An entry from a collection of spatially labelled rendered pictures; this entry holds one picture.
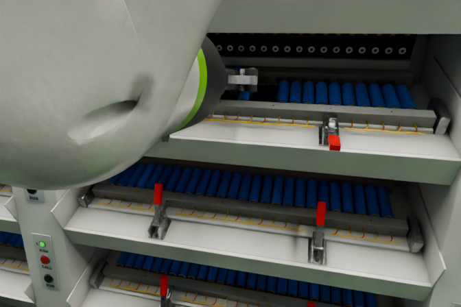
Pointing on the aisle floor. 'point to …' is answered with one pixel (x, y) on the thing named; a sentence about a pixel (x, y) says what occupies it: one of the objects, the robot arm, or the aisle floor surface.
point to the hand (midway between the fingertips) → (226, 79)
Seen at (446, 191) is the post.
